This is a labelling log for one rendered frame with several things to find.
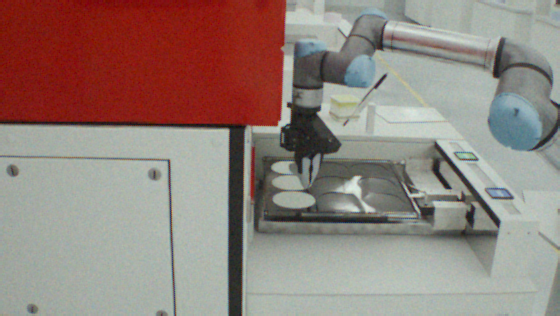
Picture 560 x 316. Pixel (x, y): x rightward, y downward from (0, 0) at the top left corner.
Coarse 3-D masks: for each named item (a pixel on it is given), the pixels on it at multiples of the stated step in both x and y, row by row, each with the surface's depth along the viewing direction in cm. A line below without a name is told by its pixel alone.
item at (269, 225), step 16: (272, 224) 149; (288, 224) 149; (304, 224) 149; (320, 224) 150; (336, 224) 150; (352, 224) 150; (368, 224) 150; (384, 224) 151; (400, 224) 151; (416, 224) 151
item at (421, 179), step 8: (408, 176) 174; (416, 176) 173; (424, 176) 174; (432, 176) 174; (416, 184) 168; (424, 184) 168; (432, 184) 168; (440, 184) 168; (416, 192) 165; (432, 216) 149; (432, 224) 149; (440, 224) 148; (448, 224) 148; (456, 224) 148; (464, 224) 148
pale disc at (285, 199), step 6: (282, 192) 153; (288, 192) 153; (294, 192) 153; (300, 192) 154; (276, 198) 150; (282, 198) 150; (288, 198) 150; (294, 198) 150; (300, 198) 150; (306, 198) 150; (312, 198) 151; (282, 204) 146; (288, 204) 147; (294, 204) 147; (300, 204) 147; (306, 204) 147; (312, 204) 147
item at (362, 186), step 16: (272, 160) 174; (288, 160) 175; (336, 160) 176; (272, 176) 163; (320, 176) 164; (336, 176) 165; (352, 176) 165; (368, 176) 166; (384, 176) 166; (272, 192) 153; (304, 192) 154; (320, 192) 154; (336, 192) 155; (352, 192) 155; (368, 192) 156; (384, 192) 156; (400, 192) 156; (272, 208) 144; (288, 208) 144; (304, 208) 145; (320, 208) 145; (336, 208) 146; (352, 208) 146; (368, 208) 146; (384, 208) 147; (400, 208) 147
